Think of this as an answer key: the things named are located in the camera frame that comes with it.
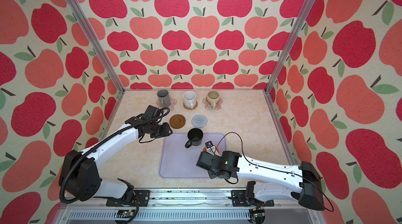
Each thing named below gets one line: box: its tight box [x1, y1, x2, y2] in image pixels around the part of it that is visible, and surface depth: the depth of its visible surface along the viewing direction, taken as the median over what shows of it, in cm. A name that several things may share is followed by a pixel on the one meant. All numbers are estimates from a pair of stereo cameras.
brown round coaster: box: [169, 114, 186, 129], surface depth 105 cm
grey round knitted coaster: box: [191, 114, 208, 129], surface depth 106 cm
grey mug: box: [157, 88, 172, 108], surface depth 107 cm
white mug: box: [182, 90, 197, 109], surface depth 107 cm
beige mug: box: [205, 90, 220, 110], surface depth 107 cm
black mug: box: [184, 127, 204, 149], surface depth 89 cm
